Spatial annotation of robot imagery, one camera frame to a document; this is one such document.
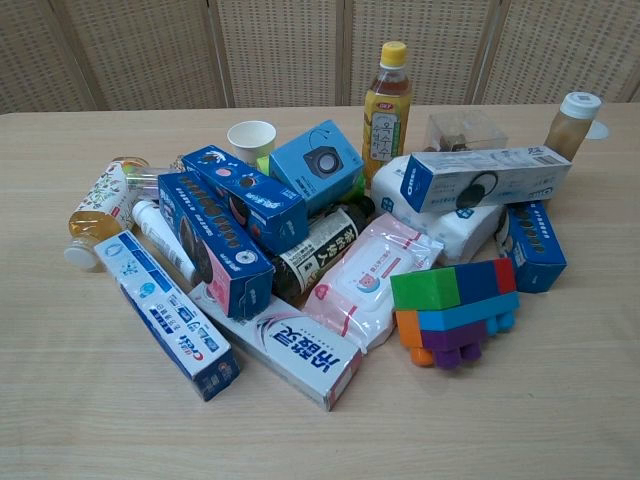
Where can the clear plastic box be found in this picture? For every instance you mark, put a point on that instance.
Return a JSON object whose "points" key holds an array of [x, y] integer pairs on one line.
{"points": [[465, 130]]}

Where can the long white blue box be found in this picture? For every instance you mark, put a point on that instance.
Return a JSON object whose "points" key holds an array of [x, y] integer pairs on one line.
{"points": [[500, 180]]}

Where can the white tube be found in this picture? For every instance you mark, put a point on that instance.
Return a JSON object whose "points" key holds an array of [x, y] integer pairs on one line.
{"points": [[160, 235]]}

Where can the white cap milk tea bottle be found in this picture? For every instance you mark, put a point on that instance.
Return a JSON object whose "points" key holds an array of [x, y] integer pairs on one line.
{"points": [[570, 125]]}

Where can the dark tea bottle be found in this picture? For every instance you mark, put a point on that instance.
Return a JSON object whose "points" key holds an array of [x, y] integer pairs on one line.
{"points": [[315, 250]]}

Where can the small blue Oreo box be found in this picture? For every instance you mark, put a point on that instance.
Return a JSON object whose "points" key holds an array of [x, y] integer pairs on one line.
{"points": [[537, 245]]}

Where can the blue Oreo box milk splash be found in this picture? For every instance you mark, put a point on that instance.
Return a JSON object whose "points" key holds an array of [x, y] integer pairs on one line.
{"points": [[250, 195]]}

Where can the white box with blue text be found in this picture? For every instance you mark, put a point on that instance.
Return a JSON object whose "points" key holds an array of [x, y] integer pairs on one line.
{"points": [[295, 350]]}

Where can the dark blue toothpaste box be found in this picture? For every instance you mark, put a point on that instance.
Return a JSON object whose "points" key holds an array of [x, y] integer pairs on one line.
{"points": [[210, 235]]}

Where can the white round lid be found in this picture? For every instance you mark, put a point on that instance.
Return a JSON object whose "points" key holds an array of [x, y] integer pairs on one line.
{"points": [[600, 131]]}

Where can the floral label tea bottle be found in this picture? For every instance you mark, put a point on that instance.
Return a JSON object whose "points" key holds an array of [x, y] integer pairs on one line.
{"points": [[102, 200]]}

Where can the white paper cup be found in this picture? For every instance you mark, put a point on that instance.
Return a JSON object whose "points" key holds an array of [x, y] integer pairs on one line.
{"points": [[250, 140]]}

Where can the pink wet wipes pack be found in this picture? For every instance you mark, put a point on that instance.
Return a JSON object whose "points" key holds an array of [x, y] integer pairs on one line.
{"points": [[370, 280]]}

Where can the white tissue pack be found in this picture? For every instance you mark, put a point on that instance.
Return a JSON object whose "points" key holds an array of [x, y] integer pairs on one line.
{"points": [[465, 230]]}

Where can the light blue speaker box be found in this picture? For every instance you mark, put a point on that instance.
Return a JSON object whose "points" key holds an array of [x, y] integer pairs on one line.
{"points": [[320, 160]]}

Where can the yellow cap tea bottle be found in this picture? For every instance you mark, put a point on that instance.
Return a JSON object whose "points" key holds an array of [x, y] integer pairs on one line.
{"points": [[386, 125]]}

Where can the blue white Crest toothpaste box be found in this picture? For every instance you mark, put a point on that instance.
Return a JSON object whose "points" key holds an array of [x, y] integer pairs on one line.
{"points": [[160, 310]]}

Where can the woven folding screen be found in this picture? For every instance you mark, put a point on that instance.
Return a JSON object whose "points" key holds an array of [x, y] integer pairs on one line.
{"points": [[280, 50]]}

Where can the clear plastic cup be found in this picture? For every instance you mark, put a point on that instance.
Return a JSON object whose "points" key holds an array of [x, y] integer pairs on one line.
{"points": [[142, 182]]}

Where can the colourful building block toy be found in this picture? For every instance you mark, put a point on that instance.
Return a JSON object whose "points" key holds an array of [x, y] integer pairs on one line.
{"points": [[450, 305]]}

